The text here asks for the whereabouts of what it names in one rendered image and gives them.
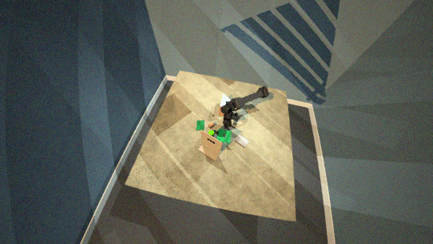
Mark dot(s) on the green flat square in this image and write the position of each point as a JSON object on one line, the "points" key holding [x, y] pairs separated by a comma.
{"points": [[200, 125]]}

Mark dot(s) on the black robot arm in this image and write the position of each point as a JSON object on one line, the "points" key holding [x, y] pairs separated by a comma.
{"points": [[239, 102]]}

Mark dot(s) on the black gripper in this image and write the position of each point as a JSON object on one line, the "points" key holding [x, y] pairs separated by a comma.
{"points": [[227, 119]]}

